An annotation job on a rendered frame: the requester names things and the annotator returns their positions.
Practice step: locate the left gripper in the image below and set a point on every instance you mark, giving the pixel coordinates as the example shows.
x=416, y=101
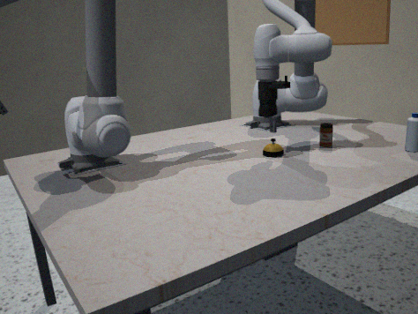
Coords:
x=267, y=76

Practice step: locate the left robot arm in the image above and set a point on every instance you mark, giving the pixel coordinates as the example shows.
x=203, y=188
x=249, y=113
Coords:
x=305, y=45

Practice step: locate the gold dome bell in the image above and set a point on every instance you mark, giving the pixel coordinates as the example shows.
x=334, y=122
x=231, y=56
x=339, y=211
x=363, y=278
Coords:
x=273, y=150

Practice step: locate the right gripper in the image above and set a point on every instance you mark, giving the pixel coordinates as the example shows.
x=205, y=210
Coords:
x=3, y=110

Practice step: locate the small brown spice jar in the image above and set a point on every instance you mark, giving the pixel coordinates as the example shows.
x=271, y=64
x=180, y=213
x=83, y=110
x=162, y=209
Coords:
x=325, y=134

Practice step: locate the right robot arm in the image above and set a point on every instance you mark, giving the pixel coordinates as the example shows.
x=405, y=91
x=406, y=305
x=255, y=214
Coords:
x=95, y=124

